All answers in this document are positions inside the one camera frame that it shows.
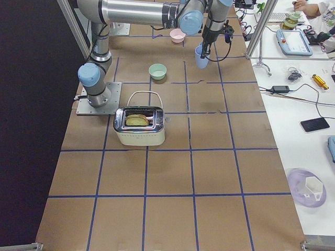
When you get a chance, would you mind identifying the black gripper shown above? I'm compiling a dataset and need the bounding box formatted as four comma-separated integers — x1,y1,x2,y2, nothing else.
200,26,222,59

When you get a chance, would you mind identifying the blue plastic cup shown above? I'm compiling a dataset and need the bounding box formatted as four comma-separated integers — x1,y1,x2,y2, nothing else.
195,42,210,69

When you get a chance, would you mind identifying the pink bowl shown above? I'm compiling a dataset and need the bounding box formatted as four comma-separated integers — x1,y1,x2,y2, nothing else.
170,28,186,43

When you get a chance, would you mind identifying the green bowl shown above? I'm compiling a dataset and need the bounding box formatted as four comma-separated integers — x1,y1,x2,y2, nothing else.
149,63,167,80

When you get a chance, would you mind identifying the metal rod stand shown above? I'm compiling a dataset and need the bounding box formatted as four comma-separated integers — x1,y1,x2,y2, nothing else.
252,54,272,76

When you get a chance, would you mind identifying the white keyboard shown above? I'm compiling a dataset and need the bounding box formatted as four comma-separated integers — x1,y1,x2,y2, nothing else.
267,12,305,24

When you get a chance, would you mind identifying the black power adapter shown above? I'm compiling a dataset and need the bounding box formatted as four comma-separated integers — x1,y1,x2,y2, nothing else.
269,85,291,94

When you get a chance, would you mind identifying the blue teach pendant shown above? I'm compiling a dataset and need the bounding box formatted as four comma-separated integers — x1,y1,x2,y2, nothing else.
276,29,313,56

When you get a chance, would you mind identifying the toast slice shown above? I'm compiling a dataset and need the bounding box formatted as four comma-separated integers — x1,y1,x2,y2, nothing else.
125,114,149,126

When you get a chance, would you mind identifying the cream toaster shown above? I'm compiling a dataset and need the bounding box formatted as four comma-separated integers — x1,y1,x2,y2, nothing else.
113,90,166,146

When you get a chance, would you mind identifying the yellow cylindrical tool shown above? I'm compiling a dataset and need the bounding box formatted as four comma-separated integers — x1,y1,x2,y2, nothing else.
312,74,329,90

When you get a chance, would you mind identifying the person in white shirt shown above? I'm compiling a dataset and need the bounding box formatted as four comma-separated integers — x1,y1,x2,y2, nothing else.
292,0,335,54

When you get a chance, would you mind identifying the black smartphone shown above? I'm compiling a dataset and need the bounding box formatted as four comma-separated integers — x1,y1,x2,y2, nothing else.
300,117,330,132

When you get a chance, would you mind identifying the purple plate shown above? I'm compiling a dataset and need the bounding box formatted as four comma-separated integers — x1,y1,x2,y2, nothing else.
287,169,327,208

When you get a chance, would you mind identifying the white hexagonal holder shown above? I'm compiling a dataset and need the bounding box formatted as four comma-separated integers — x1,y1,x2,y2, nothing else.
304,177,323,201

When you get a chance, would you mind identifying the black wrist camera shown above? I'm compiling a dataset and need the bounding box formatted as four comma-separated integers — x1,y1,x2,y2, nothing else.
224,25,234,44

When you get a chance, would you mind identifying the aluminium frame post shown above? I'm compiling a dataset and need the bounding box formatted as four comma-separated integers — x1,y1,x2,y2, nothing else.
245,0,277,59

